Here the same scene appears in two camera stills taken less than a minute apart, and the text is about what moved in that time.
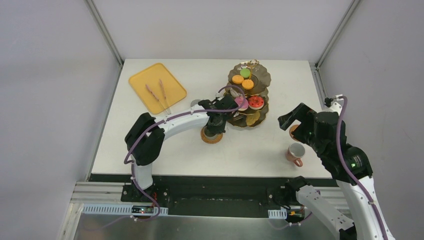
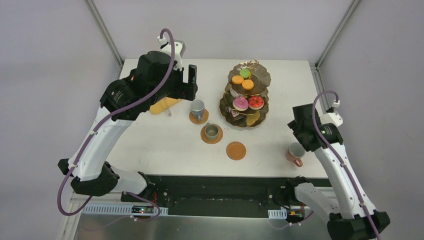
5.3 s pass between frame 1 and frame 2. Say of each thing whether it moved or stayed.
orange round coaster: moved
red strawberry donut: stayed
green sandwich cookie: stayed
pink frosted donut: stayed
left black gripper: moved
